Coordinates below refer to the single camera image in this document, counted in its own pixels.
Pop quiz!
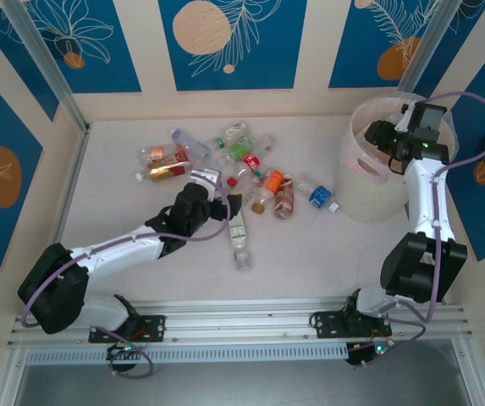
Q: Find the long white green label bottle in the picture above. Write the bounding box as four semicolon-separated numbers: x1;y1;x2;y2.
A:
226;201;254;272

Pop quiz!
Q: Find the brown-capped orange label bottle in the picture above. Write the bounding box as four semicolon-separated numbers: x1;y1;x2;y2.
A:
251;168;286;216

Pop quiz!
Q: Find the gold red label bottle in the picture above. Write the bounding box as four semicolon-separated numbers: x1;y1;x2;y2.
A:
135;151;193;184

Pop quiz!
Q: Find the brown drink bottle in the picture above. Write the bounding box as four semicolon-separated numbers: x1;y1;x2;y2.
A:
273;173;297;221

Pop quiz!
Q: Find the cream plastic bin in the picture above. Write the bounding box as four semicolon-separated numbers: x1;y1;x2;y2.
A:
336;95;458;224

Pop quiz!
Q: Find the orange-capped orange label bottle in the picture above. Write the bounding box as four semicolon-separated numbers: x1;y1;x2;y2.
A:
139;143;180;164

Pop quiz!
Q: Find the blue label water bottle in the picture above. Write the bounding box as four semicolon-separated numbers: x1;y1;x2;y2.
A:
295;172;341;215

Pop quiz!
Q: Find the clear bottle green cap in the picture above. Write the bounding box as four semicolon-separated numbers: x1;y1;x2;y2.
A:
235;167;269;202

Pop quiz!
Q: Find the red label cola bottle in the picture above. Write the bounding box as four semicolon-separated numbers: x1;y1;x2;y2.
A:
224;151;263;187

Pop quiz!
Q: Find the clear bottle purple cap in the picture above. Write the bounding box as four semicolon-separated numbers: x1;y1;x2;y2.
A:
169;128;212;161

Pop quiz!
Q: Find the clear bottle orange spot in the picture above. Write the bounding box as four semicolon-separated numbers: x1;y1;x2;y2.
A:
258;133;278;154

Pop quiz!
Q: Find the left controller board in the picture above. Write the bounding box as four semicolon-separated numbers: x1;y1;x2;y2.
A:
105;342;144;363

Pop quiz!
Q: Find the controller board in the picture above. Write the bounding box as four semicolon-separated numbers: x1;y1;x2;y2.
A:
345;341;395;368
105;342;144;363

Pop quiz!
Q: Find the right controller board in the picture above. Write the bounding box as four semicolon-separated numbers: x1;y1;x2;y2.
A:
345;341;395;368

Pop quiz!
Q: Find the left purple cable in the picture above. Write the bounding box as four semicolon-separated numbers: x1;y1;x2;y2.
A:
19;181;233;378

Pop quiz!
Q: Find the right aluminium corner post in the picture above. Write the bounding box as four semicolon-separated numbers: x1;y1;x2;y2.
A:
394;0;458;105

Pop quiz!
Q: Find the aluminium corner post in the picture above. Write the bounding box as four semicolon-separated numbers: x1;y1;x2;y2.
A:
0;0;93;135
394;0;458;105

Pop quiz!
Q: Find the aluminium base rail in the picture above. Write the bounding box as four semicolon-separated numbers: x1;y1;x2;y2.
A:
7;298;468;351

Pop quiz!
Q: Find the left black mount plate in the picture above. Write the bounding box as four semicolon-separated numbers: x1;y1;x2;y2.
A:
88;314;168;344

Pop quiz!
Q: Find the black mount plate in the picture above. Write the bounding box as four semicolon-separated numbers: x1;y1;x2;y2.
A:
311;310;394;340
88;314;168;344

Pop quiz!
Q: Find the aluminium side rail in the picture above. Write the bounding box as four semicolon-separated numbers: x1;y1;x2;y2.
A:
30;124;93;315

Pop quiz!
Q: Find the grey slotted cable duct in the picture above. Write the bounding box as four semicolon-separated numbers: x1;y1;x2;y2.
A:
24;342;350;367

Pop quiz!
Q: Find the right black mount plate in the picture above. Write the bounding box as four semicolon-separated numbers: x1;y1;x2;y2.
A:
311;310;394;340

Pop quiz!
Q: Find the left aluminium corner post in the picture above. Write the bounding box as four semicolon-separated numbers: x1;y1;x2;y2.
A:
0;0;93;135

